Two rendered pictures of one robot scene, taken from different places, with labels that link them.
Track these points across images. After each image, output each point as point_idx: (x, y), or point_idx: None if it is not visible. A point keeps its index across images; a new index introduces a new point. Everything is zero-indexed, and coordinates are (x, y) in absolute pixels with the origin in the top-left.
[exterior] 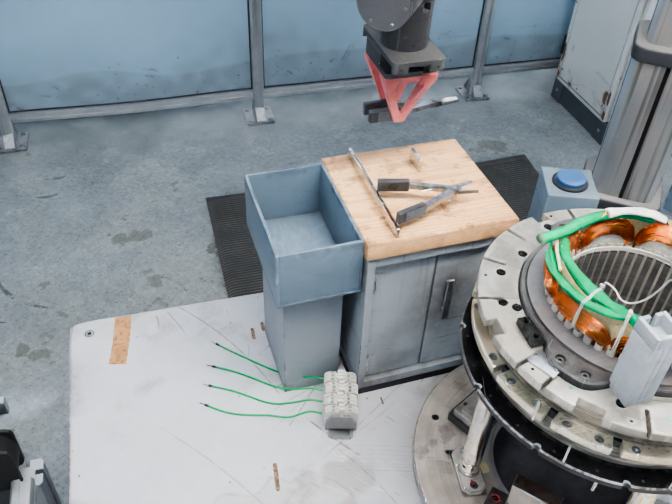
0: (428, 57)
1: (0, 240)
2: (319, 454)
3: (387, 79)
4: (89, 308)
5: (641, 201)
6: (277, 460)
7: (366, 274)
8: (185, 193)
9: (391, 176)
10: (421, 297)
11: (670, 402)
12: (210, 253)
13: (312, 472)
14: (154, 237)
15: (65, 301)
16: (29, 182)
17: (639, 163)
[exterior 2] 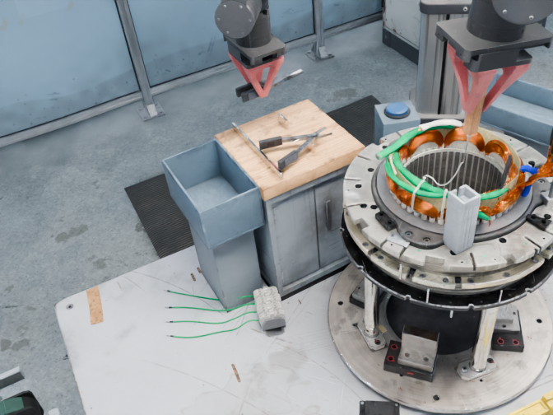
0: (273, 48)
1: None
2: (263, 350)
3: (248, 69)
4: (51, 298)
5: (454, 113)
6: (234, 361)
7: (266, 211)
8: (106, 188)
9: (267, 137)
10: (309, 218)
11: (485, 244)
12: (139, 231)
13: (261, 363)
14: (90, 229)
15: (30, 297)
16: None
17: (445, 86)
